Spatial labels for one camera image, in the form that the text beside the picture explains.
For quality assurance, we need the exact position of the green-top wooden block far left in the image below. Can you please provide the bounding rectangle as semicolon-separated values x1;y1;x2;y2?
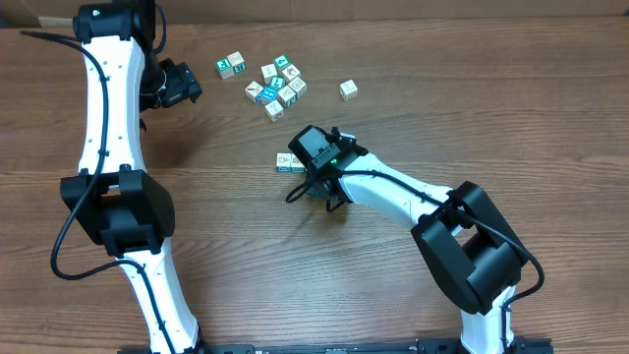
215;57;235;80

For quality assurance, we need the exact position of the green-top wooden block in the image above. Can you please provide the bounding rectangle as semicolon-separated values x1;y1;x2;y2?
273;54;291;71
215;57;235;80

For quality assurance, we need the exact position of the plain wooden block upper middle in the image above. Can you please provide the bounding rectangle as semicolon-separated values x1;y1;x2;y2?
260;64;277;85

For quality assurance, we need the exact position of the blue-top wooden block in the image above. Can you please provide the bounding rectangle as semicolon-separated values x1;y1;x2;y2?
259;86;278;105

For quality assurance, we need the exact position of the brown cardboard backdrop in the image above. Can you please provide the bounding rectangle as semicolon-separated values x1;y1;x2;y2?
0;0;629;29

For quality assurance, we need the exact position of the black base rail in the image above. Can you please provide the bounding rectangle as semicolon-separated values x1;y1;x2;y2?
117;337;554;354

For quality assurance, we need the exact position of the wooden block blue edge lowest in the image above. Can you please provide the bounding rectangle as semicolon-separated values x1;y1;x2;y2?
276;152;292;172

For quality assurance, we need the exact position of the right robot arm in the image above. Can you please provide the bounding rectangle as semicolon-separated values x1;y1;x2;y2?
286;126;531;353

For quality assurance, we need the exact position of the wooden block green edge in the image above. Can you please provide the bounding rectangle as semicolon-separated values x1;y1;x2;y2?
291;154;306;173

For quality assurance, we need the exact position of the wooden block animal picture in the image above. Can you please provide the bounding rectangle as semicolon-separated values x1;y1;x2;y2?
281;64;301;82

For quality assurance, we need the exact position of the wooden block brown picture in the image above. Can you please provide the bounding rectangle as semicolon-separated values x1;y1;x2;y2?
289;77;307;98

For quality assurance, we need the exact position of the green-top wooden block upper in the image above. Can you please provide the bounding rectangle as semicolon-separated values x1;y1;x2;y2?
273;54;291;71

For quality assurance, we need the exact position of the plain wooden block centre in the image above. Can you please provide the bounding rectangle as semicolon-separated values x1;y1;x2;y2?
277;86;298;108

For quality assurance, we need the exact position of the wooden block pencil picture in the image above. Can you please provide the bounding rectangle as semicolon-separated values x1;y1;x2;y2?
245;81;263;104

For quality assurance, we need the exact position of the plain wooden block green side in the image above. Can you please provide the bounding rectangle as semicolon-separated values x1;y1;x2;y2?
227;51;247;74

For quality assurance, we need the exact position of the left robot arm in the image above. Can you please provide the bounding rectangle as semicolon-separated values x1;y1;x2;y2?
60;1;203;353

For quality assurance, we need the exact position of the lone plain wooden block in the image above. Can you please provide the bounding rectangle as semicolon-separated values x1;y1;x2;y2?
339;80;359;101

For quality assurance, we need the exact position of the green letter wooden block centre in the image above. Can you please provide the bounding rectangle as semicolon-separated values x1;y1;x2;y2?
269;76;286;89

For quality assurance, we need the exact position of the plain wooden block lower middle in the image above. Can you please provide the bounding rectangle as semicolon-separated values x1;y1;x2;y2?
264;100;285;122

